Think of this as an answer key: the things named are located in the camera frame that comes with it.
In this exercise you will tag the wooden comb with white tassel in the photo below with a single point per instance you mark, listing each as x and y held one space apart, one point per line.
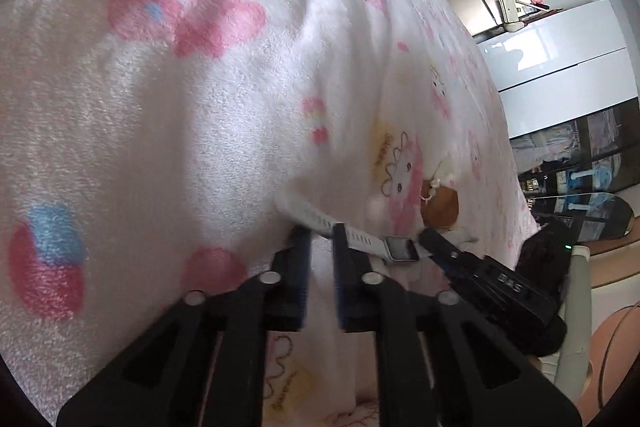
442 207

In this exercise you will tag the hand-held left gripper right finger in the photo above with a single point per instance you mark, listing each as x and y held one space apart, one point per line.
341 277

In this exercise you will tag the pink printed blanket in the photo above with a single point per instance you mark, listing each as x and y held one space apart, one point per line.
150 132

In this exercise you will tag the dark glass cabinet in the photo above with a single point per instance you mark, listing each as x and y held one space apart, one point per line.
600 142

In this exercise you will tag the white pole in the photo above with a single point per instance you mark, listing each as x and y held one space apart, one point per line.
577 307

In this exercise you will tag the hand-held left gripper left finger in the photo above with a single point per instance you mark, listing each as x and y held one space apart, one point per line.
301 277

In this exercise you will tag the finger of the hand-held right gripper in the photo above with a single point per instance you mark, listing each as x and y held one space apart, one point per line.
450 257

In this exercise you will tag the white box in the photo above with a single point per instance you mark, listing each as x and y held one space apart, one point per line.
510 9

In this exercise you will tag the white smartwatch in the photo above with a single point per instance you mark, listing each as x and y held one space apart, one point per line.
400 248

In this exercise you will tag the white cabinet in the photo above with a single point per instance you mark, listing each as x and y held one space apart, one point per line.
560 57

